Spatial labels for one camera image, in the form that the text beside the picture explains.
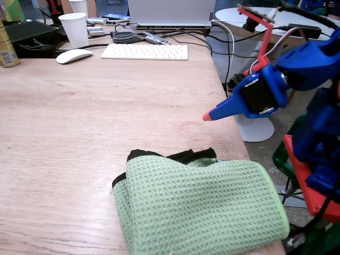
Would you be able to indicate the yellow drink can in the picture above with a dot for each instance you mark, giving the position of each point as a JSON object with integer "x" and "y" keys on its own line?
{"x": 6, "y": 50}

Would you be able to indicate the dark round discs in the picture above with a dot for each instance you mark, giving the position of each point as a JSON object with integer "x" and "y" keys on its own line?
{"x": 123, "y": 37}

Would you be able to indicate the silver foil wrapped plug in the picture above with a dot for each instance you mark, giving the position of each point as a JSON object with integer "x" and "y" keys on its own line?
{"x": 155, "y": 40}

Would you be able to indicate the green table clamp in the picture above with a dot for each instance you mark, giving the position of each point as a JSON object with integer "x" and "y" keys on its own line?
{"x": 282, "y": 159}
{"x": 321, "y": 243}

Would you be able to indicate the white round table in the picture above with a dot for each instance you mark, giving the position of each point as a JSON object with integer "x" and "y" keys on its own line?
{"x": 292, "y": 18}

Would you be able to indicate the white paper cup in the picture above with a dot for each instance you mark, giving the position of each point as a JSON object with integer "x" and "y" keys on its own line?
{"x": 75, "y": 30}
{"x": 79, "y": 6}

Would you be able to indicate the black red object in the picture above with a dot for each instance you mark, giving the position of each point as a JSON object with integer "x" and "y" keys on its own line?
{"x": 235, "y": 81}

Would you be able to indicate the silver flat device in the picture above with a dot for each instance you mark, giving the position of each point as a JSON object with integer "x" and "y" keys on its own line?
{"x": 96, "y": 20}

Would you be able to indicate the small silver box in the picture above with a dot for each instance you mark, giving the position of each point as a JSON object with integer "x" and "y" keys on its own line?
{"x": 95, "y": 31}

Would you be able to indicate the silver laptop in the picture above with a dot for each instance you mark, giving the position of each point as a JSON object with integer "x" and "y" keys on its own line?
{"x": 170, "y": 12}

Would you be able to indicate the black power adapter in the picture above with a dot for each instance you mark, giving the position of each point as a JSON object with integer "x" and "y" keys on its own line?
{"x": 305, "y": 29}

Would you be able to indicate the green waffle cloth black trim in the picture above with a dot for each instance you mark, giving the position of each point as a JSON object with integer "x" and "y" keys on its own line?
{"x": 199, "y": 202}

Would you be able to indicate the white table pedestal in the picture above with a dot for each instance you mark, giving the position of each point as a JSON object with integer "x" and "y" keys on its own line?
{"x": 257, "y": 131}

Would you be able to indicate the green yellow carton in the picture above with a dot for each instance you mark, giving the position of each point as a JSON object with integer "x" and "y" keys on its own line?
{"x": 13, "y": 9}

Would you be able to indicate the red robot base plate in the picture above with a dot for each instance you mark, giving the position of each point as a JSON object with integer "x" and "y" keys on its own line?
{"x": 305, "y": 183}

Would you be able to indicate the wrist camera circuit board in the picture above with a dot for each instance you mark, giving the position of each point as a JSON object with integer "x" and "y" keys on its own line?
{"x": 256, "y": 13}

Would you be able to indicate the white keyboard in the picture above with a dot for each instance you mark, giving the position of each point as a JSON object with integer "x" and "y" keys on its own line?
{"x": 144, "y": 51}

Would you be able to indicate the black box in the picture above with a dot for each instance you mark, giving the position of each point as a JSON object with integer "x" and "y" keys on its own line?
{"x": 29, "y": 33}

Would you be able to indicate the white computer mouse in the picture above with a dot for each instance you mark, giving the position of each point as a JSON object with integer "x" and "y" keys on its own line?
{"x": 73, "y": 55}

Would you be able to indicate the blue phone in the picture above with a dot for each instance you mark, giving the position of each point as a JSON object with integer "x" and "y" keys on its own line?
{"x": 116, "y": 16}

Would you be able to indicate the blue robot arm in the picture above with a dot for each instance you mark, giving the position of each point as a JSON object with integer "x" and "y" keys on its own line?
{"x": 308, "y": 63}

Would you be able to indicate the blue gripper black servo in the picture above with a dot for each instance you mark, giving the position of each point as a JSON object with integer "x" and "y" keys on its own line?
{"x": 234, "y": 105}

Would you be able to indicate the black bottle red letter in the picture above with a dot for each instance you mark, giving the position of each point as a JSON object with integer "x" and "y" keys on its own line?
{"x": 54, "y": 9}

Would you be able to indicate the red camera mount bracket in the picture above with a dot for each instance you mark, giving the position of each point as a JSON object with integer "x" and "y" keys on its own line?
{"x": 267, "y": 45}

